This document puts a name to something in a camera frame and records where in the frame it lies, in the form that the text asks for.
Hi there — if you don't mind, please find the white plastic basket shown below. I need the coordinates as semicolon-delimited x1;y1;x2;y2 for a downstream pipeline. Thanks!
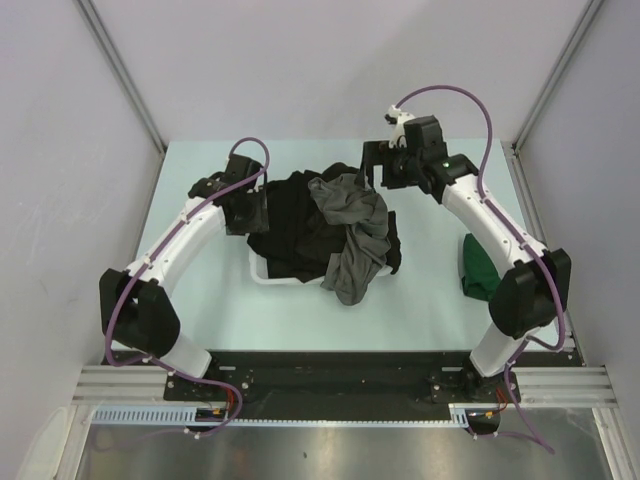
248;249;391;289

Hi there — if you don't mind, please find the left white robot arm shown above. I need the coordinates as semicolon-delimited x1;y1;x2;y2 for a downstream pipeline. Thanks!
99;153;268;400

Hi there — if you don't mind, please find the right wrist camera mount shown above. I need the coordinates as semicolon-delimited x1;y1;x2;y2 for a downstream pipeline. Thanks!
385;105;415;149

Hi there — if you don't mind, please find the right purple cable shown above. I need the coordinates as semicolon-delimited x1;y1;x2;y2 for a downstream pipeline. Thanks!
394;85;571;455

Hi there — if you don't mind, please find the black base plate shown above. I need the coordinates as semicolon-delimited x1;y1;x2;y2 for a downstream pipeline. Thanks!
102;349;585;424

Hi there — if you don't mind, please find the grey t shirt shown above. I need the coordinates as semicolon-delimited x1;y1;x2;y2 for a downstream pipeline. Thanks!
308;173;391;306

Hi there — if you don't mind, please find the light blue cable duct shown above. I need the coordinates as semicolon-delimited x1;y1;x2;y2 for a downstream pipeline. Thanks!
92;405;469;429

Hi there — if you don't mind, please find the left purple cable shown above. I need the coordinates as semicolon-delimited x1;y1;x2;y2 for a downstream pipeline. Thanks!
92;137;274;454

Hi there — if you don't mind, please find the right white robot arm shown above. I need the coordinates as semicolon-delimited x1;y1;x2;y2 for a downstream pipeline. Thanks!
361;107;571;401

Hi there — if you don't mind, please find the purple cable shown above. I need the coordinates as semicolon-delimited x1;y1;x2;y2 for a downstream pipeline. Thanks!
92;137;274;454
394;85;571;455

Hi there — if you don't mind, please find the black t shirts pile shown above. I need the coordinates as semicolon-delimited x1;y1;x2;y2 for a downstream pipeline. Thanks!
247;162;401;282

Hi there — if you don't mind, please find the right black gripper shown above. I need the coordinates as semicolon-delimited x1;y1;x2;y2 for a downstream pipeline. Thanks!
354;141;422;191

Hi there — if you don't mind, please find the green folded t shirt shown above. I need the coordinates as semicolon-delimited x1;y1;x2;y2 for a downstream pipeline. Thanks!
461;233;501;302

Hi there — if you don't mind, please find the aluminium frame rail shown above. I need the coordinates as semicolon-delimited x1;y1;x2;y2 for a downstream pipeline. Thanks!
72;365;618;408

